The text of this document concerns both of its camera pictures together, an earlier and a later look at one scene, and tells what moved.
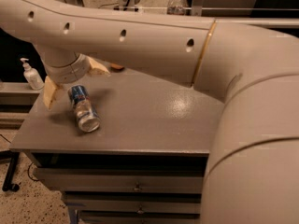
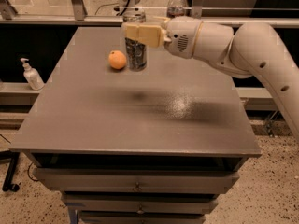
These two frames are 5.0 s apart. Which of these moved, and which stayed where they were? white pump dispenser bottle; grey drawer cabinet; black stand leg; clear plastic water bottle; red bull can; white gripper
Moved: white gripper; red bull can
Stayed: grey drawer cabinet; black stand leg; clear plastic water bottle; white pump dispenser bottle
